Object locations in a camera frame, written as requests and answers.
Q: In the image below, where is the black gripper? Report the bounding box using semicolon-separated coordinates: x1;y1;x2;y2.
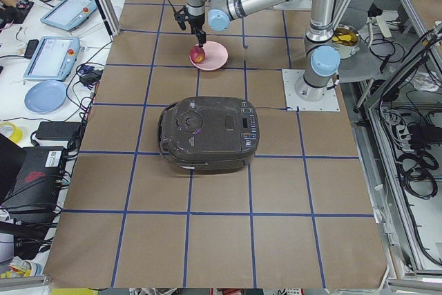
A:
173;6;206;48

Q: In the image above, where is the red apple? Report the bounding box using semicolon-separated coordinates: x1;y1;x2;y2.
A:
189;45;206;64

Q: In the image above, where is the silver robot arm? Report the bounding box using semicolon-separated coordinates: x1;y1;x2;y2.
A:
174;0;340;102

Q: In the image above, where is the pink plate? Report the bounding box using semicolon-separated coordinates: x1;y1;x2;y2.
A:
189;41;229;71

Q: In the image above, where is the blue plate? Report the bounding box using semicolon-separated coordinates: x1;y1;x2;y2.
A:
24;80;67;113

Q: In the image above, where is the dark grey rice cooker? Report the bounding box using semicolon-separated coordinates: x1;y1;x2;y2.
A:
157;96;260;171

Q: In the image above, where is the blue teach pendant far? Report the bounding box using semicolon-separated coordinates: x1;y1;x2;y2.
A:
40;0;97;31

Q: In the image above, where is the blue teach pendant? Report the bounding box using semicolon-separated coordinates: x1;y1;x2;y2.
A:
40;0;97;31
23;36;80;81

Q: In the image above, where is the blue teach pendant near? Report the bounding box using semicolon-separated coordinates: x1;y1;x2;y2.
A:
23;36;80;81

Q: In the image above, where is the steel pot with glass lid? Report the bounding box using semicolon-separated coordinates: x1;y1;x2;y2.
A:
332;25;361;59

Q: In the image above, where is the black power adapter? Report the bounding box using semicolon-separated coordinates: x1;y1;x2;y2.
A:
30;122;81;146

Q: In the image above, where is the grey office chair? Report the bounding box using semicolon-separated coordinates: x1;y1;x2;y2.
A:
338;0;379;83

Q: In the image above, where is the yellow tape roll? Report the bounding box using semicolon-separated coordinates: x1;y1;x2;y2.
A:
0;122;23;144

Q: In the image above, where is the black computer box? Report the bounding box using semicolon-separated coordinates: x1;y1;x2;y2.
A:
1;135;68;224

